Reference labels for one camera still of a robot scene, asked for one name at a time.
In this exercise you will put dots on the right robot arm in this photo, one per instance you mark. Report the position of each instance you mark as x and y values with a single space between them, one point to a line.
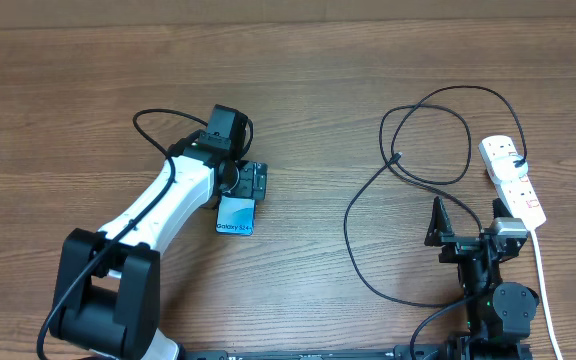
499 313

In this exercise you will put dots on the white charger adapter plug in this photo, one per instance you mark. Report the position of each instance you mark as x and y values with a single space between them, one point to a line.
508 168

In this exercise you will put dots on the white power strip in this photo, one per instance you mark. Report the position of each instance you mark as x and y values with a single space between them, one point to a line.
519 195

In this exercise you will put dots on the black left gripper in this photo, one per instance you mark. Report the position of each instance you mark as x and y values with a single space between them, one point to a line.
249 181

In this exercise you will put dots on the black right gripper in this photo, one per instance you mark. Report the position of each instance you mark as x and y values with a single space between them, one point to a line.
454 246

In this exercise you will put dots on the blue Samsung Galaxy smartphone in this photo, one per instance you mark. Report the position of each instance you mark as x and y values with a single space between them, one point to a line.
236 216

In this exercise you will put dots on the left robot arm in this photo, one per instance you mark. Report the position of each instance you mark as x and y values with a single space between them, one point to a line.
108 286

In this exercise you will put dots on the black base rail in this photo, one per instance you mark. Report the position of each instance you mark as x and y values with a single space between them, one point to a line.
399 352

